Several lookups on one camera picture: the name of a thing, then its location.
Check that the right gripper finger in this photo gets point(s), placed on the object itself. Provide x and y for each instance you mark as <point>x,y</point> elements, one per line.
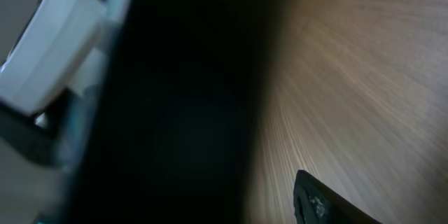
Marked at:
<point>316,203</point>

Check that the Galaxy smartphone teal screen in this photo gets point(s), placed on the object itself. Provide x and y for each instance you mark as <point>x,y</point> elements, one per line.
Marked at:
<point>172,138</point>

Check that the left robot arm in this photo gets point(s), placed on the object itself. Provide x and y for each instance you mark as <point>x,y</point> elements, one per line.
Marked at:
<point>62,52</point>

